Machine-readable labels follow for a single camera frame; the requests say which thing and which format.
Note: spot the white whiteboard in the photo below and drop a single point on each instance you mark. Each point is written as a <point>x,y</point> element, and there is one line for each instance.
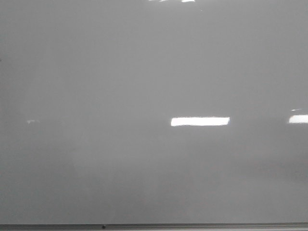
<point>149,111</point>

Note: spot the grey aluminium whiteboard frame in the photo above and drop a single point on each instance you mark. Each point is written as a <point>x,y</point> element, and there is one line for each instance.
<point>169,226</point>

